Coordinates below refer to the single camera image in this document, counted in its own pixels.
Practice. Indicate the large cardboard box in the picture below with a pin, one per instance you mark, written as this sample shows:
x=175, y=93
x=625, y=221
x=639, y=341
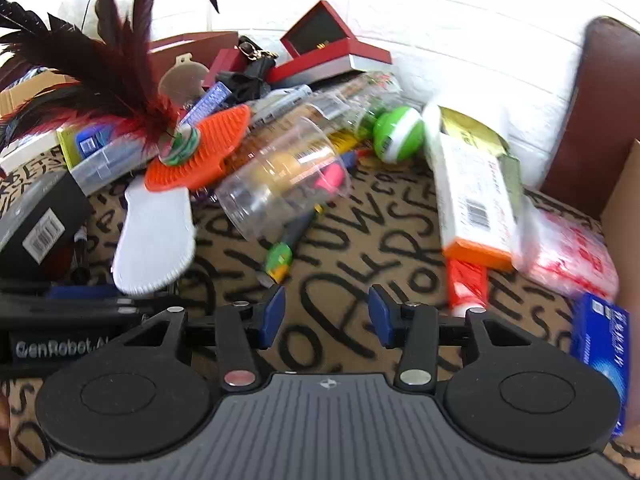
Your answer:
x=625, y=210

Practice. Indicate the clear plastic case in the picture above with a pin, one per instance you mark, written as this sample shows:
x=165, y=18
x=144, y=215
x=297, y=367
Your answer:
x=110, y=160

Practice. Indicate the white orange medicine box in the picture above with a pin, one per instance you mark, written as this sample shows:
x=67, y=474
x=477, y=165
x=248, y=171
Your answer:
x=475, y=195

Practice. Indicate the brown headboard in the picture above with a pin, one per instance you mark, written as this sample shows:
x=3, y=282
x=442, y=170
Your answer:
x=600, y=110

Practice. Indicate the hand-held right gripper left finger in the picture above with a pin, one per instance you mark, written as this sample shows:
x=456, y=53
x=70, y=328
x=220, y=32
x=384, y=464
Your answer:
x=272, y=317

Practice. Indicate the pink highlighter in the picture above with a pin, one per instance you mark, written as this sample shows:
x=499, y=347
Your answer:
x=332, y=177

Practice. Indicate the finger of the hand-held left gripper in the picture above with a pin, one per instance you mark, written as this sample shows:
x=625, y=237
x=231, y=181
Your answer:
x=80, y=291

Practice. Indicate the red white plastic packet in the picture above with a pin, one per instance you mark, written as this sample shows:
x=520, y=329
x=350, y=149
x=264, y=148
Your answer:
x=565, y=250

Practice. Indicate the orange silicone brush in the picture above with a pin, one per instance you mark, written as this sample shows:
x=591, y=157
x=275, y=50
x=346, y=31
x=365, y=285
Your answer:
x=215, y=135

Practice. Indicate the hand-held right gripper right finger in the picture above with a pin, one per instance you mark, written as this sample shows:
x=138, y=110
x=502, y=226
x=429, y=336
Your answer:
x=381, y=319

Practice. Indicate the white fabric insole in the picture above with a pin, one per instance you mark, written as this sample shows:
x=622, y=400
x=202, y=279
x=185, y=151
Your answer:
x=150, y=240

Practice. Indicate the blue medicine box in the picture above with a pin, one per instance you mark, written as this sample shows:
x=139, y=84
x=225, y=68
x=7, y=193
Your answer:
x=600, y=350

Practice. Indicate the red white tube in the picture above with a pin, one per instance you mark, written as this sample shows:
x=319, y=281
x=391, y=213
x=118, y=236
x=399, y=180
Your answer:
x=465, y=285

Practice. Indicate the pen with green yellow tip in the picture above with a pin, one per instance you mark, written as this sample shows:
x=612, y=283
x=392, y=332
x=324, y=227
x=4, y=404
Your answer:
x=280, y=257

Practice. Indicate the black barcode box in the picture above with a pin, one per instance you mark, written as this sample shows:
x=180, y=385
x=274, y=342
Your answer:
x=35, y=210

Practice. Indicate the silver round tag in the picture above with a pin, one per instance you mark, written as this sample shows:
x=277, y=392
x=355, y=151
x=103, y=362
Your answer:
x=182, y=82

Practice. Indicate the green white ball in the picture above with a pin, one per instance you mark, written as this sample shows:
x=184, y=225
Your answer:
x=395, y=135

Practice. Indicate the black bag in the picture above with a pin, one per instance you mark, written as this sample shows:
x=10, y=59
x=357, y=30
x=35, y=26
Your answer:
x=250, y=80

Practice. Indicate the red open jewelry box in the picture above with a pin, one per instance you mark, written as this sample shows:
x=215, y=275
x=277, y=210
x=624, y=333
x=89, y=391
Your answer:
x=320, y=30

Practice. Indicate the yellow green box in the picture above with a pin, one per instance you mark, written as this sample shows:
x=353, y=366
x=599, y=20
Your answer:
x=470, y=130

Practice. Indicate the green blue packet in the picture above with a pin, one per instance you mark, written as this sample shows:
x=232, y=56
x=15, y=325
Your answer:
x=90, y=135

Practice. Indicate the letter printed mat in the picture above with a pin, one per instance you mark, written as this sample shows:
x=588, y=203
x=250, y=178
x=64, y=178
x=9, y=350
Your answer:
x=350, y=260

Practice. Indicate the clear plastic cup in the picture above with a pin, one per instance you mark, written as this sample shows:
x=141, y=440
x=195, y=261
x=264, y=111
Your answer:
x=260, y=200

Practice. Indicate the clear cookie packet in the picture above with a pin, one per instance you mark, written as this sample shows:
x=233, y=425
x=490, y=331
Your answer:
x=325, y=105

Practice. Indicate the black red feather toy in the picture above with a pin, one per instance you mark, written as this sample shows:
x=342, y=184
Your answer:
x=120, y=75

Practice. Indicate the blue white tube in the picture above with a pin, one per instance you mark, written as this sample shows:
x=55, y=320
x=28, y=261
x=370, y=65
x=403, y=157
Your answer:
x=210, y=100

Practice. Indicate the maroon box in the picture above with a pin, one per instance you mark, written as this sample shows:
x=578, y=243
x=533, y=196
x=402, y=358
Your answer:
x=200, y=45

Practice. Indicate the red white flat box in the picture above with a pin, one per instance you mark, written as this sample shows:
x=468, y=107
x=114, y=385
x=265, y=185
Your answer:
x=320, y=66

